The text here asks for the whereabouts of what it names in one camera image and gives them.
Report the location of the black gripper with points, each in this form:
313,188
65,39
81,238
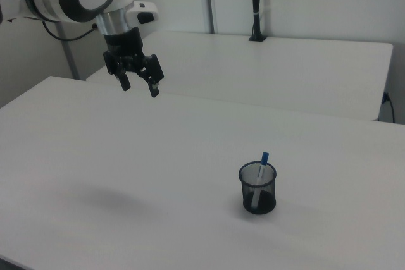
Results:
125,45

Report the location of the white marker with blue cap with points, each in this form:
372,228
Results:
261,172

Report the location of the black pole with base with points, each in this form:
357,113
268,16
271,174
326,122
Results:
255,4

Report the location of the black mesh pen cup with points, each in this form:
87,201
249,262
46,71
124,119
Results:
257,198

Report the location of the grey partition corner post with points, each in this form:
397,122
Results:
69,55

